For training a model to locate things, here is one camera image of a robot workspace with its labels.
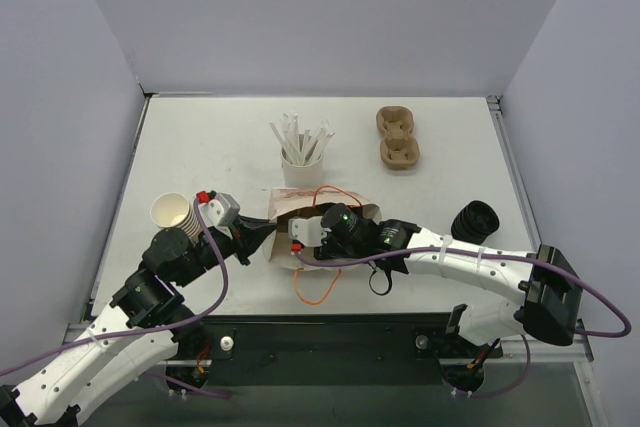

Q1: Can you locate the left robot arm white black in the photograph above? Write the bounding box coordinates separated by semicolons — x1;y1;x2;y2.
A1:
1;216;276;426

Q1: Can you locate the stack of black lids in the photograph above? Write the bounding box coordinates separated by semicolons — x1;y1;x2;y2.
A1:
450;200;500;245

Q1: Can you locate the white straw holder cup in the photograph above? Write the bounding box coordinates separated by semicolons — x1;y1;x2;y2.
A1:
281;149;324;188

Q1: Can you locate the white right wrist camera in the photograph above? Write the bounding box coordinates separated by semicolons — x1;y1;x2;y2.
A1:
288;216;327;254

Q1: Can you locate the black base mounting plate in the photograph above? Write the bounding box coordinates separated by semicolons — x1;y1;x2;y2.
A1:
161;313;502;389

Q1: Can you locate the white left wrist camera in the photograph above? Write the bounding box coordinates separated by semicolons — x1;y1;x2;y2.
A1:
195;191;240;228

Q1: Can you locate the stack of paper cups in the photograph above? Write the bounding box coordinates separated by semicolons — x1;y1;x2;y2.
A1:
150;192;201;242

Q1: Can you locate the brown pulp cup carrier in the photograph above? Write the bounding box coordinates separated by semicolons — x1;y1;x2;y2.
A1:
376;106;420;170

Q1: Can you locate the wrapped white straws bundle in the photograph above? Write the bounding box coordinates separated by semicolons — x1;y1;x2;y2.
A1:
269;113;335;167

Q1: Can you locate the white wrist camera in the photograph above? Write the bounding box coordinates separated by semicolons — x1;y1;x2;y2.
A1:
288;216;327;254
195;191;240;228

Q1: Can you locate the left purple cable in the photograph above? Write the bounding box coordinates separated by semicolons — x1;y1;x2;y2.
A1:
0;204;232;378

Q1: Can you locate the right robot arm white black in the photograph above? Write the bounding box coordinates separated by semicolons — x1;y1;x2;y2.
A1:
314;203;583;355

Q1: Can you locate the beige paper takeout bag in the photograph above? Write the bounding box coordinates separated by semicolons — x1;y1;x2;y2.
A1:
264;183;384;306

